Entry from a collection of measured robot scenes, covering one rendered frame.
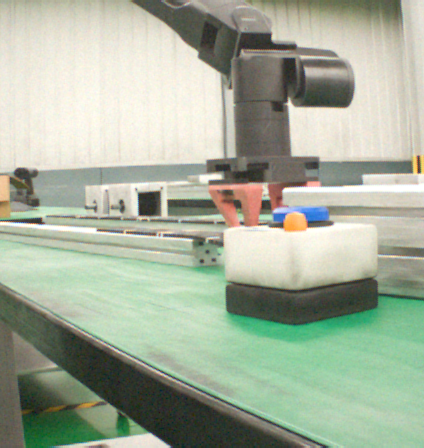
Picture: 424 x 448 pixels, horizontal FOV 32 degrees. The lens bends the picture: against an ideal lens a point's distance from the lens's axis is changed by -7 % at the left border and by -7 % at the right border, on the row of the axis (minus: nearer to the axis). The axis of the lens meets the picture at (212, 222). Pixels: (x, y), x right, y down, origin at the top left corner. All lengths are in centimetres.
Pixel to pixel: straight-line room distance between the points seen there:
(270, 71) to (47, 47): 1139
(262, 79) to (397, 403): 51
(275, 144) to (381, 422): 52
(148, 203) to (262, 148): 95
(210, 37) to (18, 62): 1114
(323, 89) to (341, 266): 32
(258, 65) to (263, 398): 50
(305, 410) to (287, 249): 20
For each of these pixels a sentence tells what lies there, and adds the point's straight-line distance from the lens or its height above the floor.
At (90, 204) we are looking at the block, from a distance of 183.
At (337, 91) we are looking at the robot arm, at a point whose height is 96.
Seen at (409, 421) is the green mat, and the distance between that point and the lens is 30.
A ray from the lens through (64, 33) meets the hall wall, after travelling 1226.
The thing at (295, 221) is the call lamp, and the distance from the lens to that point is 50.
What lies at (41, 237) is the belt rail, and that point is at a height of 79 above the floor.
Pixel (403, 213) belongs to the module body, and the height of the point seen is 84.
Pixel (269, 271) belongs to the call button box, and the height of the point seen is 81.
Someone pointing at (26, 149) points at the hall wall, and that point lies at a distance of 1191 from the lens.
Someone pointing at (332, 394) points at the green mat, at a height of 78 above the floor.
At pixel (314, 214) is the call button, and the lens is 54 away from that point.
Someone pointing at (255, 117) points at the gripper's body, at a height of 93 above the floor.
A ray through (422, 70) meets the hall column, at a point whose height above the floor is 208.
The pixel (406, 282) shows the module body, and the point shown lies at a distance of 59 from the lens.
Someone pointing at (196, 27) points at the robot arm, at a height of 105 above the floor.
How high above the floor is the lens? 87
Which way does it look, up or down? 3 degrees down
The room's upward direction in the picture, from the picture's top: 2 degrees counter-clockwise
